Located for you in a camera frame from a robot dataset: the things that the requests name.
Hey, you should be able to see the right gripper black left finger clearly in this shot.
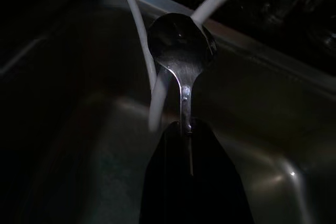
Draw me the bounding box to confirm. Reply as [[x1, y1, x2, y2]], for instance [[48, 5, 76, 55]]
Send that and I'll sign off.
[[139, 120, 193, 224]]

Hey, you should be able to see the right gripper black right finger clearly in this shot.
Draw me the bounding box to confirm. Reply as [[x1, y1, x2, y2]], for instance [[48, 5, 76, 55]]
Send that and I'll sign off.
[[189, 118, 253, 224]]

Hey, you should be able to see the stainless steel spoon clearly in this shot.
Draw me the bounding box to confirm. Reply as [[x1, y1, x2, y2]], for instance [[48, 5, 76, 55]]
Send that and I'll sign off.
[[146, 13, 218, 176]]

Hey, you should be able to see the stainless steel sink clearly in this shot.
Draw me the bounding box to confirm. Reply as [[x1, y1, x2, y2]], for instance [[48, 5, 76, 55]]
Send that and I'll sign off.
[[0, 0, 336, 224]]

